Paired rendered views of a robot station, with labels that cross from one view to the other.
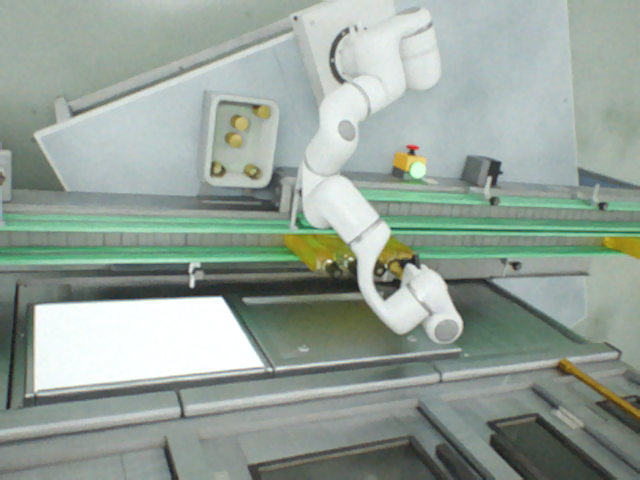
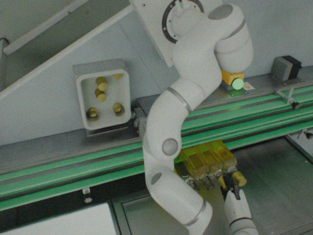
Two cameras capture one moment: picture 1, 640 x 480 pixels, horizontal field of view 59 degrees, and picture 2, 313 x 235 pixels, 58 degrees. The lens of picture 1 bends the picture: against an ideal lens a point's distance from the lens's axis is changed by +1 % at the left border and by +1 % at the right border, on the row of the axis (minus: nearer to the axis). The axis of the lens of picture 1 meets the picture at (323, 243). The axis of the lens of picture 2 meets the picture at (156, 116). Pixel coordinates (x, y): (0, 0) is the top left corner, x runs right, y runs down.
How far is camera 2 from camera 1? 0.70 m
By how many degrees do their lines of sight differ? 20
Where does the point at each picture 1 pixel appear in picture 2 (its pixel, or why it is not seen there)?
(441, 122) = (255, 40)
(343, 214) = (173, 210)
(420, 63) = (234, 57)
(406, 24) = (219, 34)
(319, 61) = (154, 31)
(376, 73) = (194, 80)
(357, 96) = (178, 106)
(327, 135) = (153, 153)
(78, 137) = not seen: outside the picture
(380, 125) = not seen: hidden behind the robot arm
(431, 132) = not seen: hidden behind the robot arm
